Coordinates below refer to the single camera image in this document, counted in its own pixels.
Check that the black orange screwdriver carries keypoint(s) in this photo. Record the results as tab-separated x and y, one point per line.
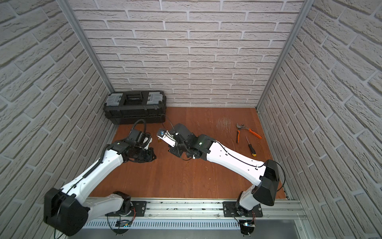
252	150

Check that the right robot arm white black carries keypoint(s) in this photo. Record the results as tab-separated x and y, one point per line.
264	176

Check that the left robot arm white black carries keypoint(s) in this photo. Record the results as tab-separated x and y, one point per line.
68	209

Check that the orange handled pliers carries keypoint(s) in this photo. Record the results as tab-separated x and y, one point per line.
242	126

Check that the black plastic toolbox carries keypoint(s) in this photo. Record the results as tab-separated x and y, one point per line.
128	107

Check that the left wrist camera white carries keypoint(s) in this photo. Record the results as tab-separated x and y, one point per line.
147	140

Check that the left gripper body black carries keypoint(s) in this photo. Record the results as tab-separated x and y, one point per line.
143	155

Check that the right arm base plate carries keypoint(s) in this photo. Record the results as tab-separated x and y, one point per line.
232	209

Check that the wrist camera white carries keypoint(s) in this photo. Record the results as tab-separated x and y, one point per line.
147	140
165	136

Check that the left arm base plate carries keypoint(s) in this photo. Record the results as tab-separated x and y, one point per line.
132	208

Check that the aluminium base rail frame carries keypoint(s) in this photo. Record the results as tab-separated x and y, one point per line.
285	219

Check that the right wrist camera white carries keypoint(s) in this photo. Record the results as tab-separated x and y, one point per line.
165	136

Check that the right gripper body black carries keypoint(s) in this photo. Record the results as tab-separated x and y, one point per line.
176	151

